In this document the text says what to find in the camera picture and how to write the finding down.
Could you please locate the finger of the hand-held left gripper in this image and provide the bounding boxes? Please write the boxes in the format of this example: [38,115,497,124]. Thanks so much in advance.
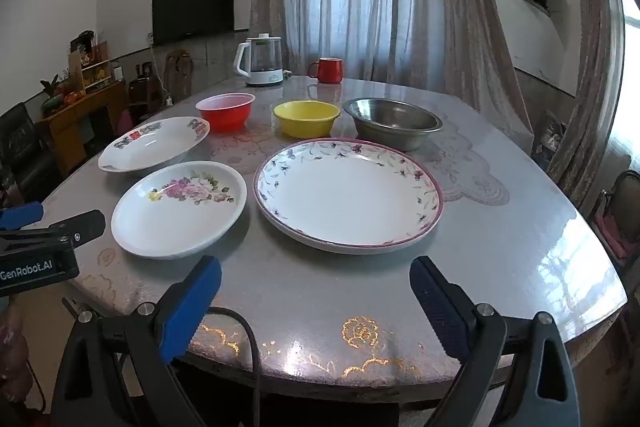
[47,209,107,250]
[0,201,45,232]

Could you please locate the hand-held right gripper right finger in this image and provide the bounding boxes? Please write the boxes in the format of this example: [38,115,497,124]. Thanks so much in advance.
[409,255,588,427]

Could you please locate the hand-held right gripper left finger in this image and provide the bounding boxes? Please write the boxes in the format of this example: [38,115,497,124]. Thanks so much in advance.
[50,255,223,427]

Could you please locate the white plate with pink flowers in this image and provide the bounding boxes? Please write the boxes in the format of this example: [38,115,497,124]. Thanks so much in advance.
[110,161,248,260]

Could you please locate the white plate with red print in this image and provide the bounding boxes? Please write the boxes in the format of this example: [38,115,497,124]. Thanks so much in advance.
[98,117,211,174]

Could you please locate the red plastic bowl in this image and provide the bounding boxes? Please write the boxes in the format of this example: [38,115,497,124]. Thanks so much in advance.
[195,93,256,134]

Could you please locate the stainless steel bowl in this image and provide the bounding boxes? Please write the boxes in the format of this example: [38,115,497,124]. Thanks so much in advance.
[342,97,444,151]

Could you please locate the yellow plastic bowl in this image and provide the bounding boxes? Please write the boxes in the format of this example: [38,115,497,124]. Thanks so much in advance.
[273,101,341,138]

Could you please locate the black leather chair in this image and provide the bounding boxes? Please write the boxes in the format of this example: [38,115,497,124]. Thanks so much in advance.
[0,102,63,202]

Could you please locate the person's patterned clothing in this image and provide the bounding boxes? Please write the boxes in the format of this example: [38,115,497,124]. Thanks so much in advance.
[0,302,36,413]

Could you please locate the wooden cabinet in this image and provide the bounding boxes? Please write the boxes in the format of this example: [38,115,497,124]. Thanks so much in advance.
[37,79,128,178]

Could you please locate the ornaments on cabinet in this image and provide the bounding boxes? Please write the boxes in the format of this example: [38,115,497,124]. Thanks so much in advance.
[40,74,86,115]

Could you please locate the dark wooden chair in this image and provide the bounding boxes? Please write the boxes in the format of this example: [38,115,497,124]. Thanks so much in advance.
[127,77,163,125]

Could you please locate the large plate with pink rim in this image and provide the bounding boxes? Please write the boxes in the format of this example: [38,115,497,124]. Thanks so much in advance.
[253,138,444,255]

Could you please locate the small wooden shelf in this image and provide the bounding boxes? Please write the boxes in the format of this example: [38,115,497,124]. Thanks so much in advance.
[68,41,112,95]

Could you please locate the carved wooden chair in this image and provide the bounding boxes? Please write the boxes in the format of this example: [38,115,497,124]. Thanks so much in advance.
[165,50,194,102]

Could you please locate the chair with pink cushion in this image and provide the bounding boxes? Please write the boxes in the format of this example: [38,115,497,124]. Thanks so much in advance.
[592,169,640,268]

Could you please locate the plastic bag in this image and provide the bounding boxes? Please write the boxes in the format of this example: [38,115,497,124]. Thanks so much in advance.
[532,109,569,158]

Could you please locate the white electric kettle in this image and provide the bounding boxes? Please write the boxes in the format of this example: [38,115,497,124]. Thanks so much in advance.
[234,34,286,88]

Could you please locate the red enamel mug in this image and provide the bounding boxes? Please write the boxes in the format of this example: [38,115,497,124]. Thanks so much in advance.
[307,58,344,84]

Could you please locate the bright window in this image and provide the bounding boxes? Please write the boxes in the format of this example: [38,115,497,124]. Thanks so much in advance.
[607,0,640,158]

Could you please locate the narrow beige curtain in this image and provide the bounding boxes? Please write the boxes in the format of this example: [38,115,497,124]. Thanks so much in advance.
[547,0,626,208]

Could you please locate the wide beige curtain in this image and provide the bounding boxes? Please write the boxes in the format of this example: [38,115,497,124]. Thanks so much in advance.
[248,0,533,148]

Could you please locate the black cable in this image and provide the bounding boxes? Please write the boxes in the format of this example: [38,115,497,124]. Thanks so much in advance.
[205,307,262,427]

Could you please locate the black wall television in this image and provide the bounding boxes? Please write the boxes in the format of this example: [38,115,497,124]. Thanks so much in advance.
[151,0,235,46]

